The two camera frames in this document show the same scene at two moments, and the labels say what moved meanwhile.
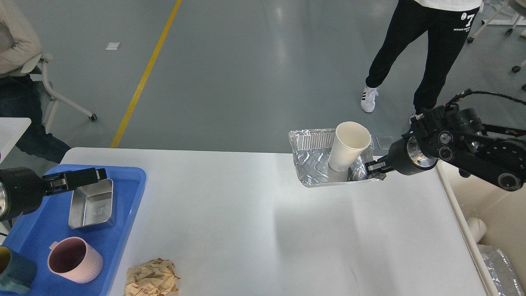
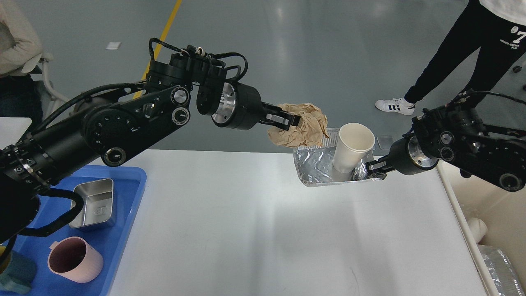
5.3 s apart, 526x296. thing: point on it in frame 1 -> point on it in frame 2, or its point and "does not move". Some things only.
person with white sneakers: (449, 24) -> (497, 27)
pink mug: (74, 259) does not move
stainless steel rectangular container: (92, 204) does not move
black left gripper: (21, 191) -> (242, 108)
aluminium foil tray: (311, 149) does not move
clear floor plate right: (384, 142) does not move
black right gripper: (406, 156) does not move
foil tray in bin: (501, 271) does not move
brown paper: (156, 277) -> (310, 132)
